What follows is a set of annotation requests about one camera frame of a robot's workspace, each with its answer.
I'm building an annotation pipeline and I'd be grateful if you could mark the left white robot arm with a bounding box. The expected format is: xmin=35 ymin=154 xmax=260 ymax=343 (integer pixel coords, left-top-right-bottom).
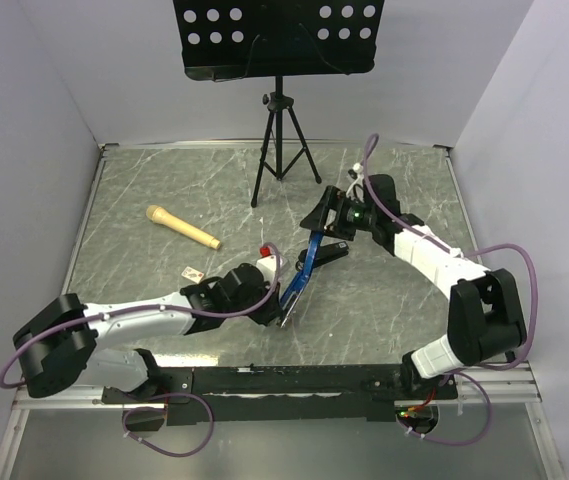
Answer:
xmin=13 ymin=255 xmax=286 ymax=402

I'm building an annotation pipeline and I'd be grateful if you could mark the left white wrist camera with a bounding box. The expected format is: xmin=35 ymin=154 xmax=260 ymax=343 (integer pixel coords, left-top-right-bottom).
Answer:
xmin=255 ymin=246 xmax=289 ymax=283

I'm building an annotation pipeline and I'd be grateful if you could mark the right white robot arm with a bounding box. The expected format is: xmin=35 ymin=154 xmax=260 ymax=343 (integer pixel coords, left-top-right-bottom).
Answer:
xmin=296 ymin=174 xmax=528 ymax=398

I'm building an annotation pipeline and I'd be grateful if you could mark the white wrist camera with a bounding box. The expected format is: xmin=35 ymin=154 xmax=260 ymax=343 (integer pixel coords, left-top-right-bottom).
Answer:
xmin=348 ymin=162 xmax=364 ymax=181
xmin=255 ymin=246 xmax=289 ymax=283

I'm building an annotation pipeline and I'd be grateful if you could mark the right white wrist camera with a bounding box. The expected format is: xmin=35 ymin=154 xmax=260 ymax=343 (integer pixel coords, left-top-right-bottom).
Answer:
xmin=348 ymin=162 xmax=364 ymax=181

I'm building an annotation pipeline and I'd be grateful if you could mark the black stapler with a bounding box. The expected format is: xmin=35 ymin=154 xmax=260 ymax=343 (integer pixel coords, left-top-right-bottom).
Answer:
xmin=295 ymin=241 xmax=349 ymax=271

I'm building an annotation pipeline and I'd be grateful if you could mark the beige toy microphone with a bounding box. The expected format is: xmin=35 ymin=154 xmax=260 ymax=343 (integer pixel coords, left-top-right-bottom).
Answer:
xmin=146 ymin=205 xmax=221 ymax=250

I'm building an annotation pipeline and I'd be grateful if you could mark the small playing card box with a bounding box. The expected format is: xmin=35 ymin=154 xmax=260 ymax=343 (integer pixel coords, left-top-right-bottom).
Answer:
xmin=181 ymin=266 xmax=205 ymax=284

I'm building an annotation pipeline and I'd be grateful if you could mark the aluminium extrusion rail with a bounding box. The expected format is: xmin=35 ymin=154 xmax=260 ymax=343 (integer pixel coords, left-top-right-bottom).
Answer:
xmin=464 ymin=361 xmax=542 ymax=404

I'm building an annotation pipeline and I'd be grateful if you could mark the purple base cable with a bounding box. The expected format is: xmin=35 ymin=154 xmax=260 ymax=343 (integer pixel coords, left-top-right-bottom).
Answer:
xmin=122 ymin=390 xmax=221 ymax=459
xmin=396 ymin=373 xmax=496 ymax=446

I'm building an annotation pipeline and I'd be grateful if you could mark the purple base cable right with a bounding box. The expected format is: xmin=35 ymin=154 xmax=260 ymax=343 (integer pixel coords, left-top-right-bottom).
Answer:
xmin=396 ymin=373 xmax=496 ymax=446

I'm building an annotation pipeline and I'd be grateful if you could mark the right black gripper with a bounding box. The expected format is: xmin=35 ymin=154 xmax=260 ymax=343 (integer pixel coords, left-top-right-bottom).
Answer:
xmin=299 ymin=186 xmax=376 ymax=243

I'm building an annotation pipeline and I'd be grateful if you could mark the black music stand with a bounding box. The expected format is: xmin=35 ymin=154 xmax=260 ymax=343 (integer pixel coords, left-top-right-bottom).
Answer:
xmin=173 ymin=0 xmax=385 ymax=206

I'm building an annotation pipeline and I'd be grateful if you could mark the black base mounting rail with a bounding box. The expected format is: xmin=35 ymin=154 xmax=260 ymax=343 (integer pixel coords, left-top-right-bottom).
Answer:
xmin=102 ymin=364 xmax=458 ymax=426

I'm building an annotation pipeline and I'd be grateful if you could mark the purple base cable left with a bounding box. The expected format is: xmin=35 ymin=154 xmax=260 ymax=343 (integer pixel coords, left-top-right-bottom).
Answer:
xmin=122 ymin=390 xmax=221 ymax=459

